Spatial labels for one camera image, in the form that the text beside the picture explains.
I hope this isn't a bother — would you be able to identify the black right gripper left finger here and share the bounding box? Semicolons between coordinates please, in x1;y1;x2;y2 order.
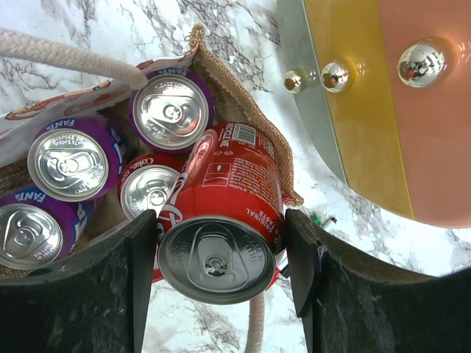
1;210;157;352

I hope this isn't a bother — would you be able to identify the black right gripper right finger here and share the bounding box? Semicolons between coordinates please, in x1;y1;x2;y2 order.
285;209;470;352

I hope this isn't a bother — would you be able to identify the purple Fanta can front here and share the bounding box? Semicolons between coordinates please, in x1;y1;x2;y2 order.
1;183;97;270

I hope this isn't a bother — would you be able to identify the purple fanta can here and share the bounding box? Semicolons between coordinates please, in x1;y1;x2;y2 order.
129;67;215;154
26;115;132;202
1;183;97;270

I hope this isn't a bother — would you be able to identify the red cola can back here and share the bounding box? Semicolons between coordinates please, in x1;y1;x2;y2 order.
117;153;186;220

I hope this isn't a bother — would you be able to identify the red cola can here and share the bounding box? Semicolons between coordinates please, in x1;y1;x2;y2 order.
157;123;284;304
117;153;186;220

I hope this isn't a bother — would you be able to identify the red cola can front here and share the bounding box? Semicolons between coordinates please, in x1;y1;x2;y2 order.
157;123;284;304

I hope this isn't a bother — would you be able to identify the purple Fanta can back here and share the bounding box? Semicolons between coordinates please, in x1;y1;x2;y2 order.
129;67;215;154

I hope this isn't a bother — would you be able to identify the black capped marker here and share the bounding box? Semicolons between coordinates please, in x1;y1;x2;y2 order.
322;217;337;229

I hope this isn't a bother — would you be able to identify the green capped marker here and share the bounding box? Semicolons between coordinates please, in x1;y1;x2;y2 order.
311;214;322;226

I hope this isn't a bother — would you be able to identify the round cream drawer cabinet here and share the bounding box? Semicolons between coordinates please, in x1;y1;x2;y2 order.
277;1;470;228

